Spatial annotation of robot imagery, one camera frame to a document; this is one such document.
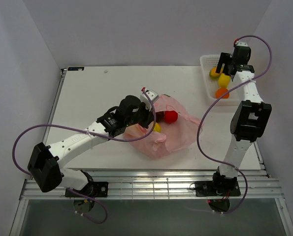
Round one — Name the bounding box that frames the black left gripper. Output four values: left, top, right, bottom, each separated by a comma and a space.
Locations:
125, 101, 156, 129

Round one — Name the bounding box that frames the yellow fake mango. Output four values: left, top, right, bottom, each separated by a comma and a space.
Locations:
218, 73, 231, 88

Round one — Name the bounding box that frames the fake orange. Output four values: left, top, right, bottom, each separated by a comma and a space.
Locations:
215, 88, 229, 99

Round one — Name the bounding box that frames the yellow fake banana bunch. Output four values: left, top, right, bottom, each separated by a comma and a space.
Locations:
153, 122, 161, 133

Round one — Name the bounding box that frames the pink plastic bag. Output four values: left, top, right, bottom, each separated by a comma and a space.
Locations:
130, 94, 202, 159

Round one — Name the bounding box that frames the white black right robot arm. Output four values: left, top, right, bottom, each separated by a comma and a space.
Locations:
211, 42, 272, 196

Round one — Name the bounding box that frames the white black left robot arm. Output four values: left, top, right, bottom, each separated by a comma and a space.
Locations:
28, 90, 159, 197

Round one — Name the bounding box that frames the orange green fake mango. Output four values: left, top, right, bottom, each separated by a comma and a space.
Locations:
209, 67, 222, 79

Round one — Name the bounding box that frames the red fake apple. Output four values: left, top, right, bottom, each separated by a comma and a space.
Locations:
164, 111, 178, 124

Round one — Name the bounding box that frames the white plastic basket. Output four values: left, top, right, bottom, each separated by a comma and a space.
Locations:
200, 55, 240, 106

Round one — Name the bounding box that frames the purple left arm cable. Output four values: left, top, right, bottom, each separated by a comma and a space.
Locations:
12, 92, 158, 224

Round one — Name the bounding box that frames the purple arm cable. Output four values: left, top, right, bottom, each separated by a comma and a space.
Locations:
196, 35, 274, 214
12, 92, 158, 224

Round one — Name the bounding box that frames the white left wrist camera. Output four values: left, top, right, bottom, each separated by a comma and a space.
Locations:
140, 87, 159, 111

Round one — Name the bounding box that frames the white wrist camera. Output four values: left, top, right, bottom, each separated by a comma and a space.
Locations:
140, 87, 159, 111
233, 39, 248, 47

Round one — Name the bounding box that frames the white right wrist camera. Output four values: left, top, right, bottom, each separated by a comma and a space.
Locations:
233, 39, 248, 47

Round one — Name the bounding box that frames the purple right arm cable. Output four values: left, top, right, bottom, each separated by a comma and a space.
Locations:
196, 35, 274, 214

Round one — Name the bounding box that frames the aluminium rail frame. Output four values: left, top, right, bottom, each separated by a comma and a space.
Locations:
19, 169, 285, 200

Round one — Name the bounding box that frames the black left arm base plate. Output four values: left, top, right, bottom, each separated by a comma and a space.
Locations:
65, 181, 109, 198

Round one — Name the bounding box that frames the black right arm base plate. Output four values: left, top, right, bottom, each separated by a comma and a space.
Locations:
190, 177, 241, 197

